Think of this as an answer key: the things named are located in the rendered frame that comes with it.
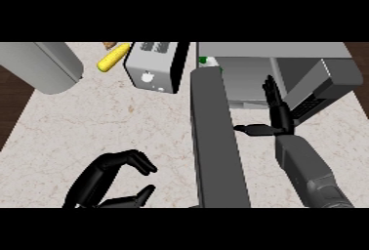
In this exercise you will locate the large grey cylinder appliance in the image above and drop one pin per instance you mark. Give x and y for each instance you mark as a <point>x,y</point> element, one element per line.
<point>40,66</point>

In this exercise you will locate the yellow corn cob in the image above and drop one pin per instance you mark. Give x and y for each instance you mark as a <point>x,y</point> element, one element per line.
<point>113,57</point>

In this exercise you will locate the dark grey microwave door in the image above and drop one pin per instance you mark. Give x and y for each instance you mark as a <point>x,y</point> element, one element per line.
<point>216,140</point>

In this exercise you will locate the white green milk carton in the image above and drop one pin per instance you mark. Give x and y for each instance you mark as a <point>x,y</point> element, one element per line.
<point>210,61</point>

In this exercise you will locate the grey microwave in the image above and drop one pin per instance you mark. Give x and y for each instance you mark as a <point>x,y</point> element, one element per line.
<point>284,76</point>

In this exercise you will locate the silver toaster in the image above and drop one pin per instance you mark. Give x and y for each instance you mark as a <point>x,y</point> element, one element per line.
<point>155,66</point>

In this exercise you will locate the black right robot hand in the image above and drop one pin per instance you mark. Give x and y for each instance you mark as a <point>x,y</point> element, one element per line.
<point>278,114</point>

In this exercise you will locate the brown bread piece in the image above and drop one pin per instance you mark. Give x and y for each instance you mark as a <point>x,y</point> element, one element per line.
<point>110,45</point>

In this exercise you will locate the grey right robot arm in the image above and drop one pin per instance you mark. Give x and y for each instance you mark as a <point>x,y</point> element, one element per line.
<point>308,171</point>

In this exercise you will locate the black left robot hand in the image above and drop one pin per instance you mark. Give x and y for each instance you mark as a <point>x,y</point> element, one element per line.
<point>96,177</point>

